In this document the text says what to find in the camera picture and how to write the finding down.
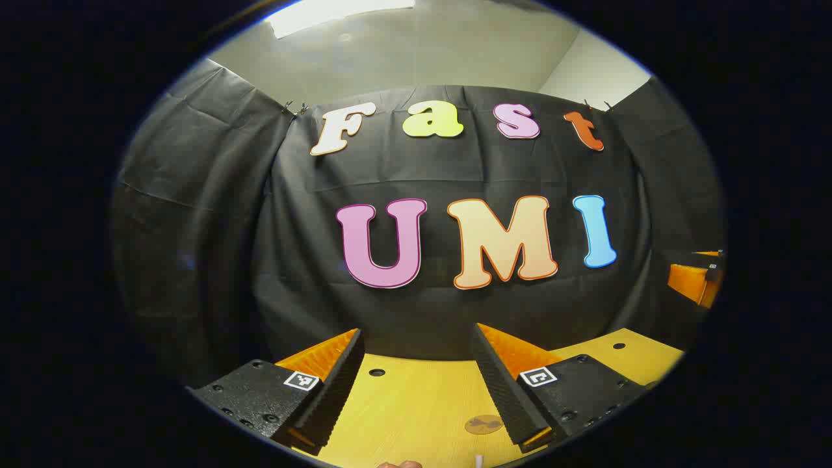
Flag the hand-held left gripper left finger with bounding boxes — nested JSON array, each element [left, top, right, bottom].
[[187, 328, 367, 457]]

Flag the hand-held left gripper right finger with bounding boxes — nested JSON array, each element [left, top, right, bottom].
[[469, 322, 652, 454]]

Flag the round brown coaster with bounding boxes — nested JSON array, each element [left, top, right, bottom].
[[464, 415, 504, 436]]

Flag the wooden desktop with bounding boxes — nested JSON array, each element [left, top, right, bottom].
[[273, 327, 686, 468]]

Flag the black backdrop cloth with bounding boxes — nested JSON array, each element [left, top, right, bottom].
[[109, 57, 727, 391]]

